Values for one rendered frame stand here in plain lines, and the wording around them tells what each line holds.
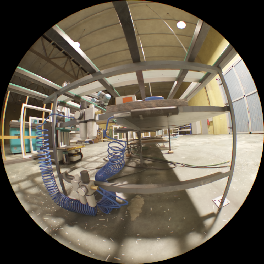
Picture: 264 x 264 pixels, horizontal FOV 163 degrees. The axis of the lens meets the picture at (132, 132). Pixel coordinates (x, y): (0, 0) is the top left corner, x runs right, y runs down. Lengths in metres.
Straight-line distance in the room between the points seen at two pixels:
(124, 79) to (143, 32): 8.39
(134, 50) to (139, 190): 0.60
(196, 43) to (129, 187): 0.69
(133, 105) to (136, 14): 8.04
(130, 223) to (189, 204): 0.38
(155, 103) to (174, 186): 0.39
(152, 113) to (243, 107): 6.33
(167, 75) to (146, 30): 8.27
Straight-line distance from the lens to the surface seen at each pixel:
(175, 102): 0.47
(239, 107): 6.73
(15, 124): 4.45
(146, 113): 0.38
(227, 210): 0.72
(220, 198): 0.78
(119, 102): 0.52
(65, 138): 2.23
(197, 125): 10.39
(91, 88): 0.81
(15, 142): 4.46
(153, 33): 9.15
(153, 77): 0.70
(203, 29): 0.46
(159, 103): 0.45
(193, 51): 0.52
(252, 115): 6.19
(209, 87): 8.52
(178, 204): 0.70
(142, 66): 0.48
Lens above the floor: 0.47
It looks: 2 degrees up
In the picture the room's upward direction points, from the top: 4 degrees counter-clockwise
